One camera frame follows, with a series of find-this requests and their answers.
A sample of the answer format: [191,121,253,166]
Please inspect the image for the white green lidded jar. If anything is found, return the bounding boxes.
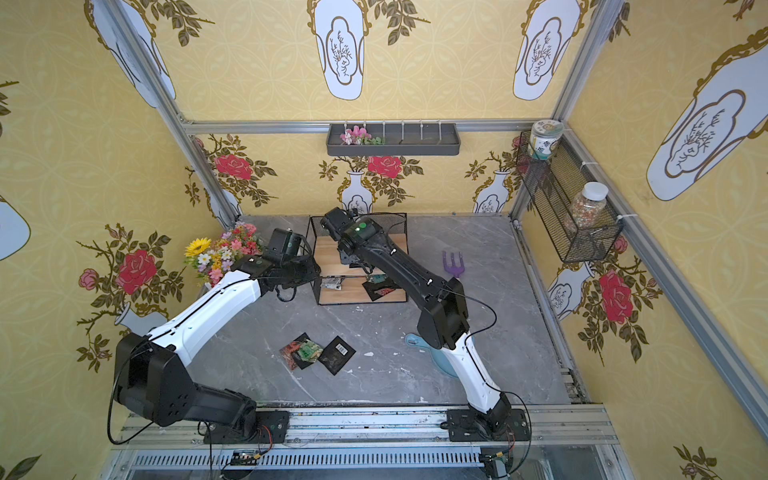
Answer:
[528,119,565,160]

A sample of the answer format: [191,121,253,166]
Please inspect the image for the black tea bag with barcode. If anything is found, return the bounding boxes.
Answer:
[318,336,356,375]

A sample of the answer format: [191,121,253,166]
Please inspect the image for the colourful flower bouquet in planter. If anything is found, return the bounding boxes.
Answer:
[184,222,265,287]

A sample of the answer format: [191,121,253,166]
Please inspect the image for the small circuit board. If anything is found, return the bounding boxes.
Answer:
[229,450,263,468]
[480,452,509,480]

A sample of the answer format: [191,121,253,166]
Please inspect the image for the small circuit board right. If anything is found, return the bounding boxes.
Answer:
[480,452,509,480]

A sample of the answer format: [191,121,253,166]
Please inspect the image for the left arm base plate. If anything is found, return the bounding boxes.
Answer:
[203,410,290,446]

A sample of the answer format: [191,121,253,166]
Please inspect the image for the black wire wall basket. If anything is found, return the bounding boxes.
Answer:
[509,131,623,263]

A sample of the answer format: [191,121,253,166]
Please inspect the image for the purple garden fork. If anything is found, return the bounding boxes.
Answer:
[442,251,466,279]

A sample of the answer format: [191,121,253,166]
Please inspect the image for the light blue dustpan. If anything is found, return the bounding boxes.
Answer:
[405,333,458,379]

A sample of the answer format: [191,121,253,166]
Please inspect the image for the black wire two-tier shelf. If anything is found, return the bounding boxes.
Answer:
[301,214,410,306]

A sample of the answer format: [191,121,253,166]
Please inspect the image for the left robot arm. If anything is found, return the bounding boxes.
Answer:
[110,229,320,427]

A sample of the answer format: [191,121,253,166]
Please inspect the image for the small circuit board left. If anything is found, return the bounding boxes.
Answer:
[229,450,263,468]

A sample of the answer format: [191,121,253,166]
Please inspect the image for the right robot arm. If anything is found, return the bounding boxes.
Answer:
[321,208,532,441]

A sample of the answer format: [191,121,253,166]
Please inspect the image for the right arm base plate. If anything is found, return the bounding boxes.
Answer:
[440,409,531,442]

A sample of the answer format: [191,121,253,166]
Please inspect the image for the red black tea bag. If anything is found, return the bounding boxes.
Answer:
[280,341,301,371]

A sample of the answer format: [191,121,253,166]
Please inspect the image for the small pink flowers in tray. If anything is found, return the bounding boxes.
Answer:
[339,125,384,145]

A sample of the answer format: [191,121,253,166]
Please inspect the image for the clear jar with candies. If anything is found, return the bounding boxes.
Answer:
[567,182,609,232]

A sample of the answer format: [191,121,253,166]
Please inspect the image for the grey wall tray shelf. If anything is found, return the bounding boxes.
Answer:
[326,121,462,157]

